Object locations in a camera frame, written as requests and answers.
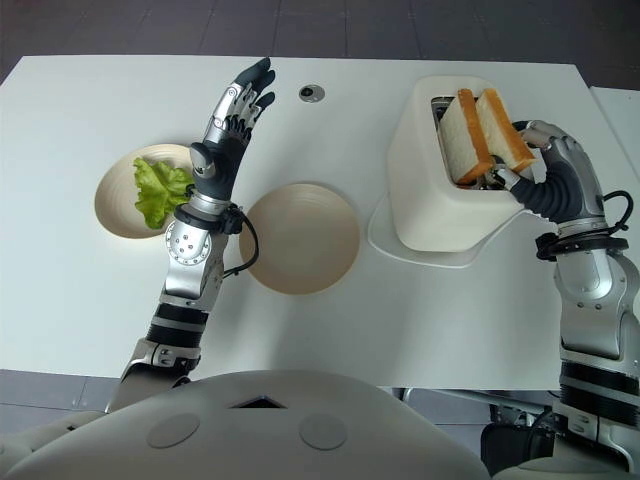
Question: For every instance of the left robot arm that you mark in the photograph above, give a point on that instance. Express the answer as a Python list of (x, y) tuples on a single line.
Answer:
[(187, 260)]

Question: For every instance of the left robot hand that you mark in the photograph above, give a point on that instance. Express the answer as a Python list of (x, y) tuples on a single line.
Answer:
[(220, 170)]

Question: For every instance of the robot body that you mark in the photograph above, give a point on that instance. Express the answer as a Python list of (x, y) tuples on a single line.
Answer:
[(260, 435)]

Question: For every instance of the bread slice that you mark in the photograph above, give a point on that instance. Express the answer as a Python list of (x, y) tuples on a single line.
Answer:
[(457, 142), (500, 130)]

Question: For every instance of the cream toaster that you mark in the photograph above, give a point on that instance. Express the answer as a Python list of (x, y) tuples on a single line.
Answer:
[(430, 210)]

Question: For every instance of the green lettuce leaf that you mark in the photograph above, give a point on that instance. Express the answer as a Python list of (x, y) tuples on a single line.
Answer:
[(155, 190)]

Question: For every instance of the beige plate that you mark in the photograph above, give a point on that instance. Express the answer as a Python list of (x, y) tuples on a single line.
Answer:
[(300, 240), (115, 205)]

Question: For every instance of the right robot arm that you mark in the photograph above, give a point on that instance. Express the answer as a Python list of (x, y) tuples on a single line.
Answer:
[(595, 300)]

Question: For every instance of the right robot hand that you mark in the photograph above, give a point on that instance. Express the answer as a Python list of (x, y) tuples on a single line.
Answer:
[(575, 175)]

